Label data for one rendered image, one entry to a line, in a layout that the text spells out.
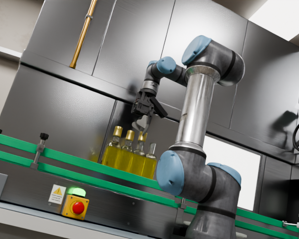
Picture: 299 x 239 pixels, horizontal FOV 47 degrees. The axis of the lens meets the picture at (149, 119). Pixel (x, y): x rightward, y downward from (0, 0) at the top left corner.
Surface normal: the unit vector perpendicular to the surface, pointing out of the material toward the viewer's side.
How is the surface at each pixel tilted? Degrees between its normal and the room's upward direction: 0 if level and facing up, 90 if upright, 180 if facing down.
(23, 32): 90
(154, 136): 90
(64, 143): 90
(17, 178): 90
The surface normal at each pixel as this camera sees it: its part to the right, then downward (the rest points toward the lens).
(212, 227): -0.12, -0.62
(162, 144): 0.40, -0.18
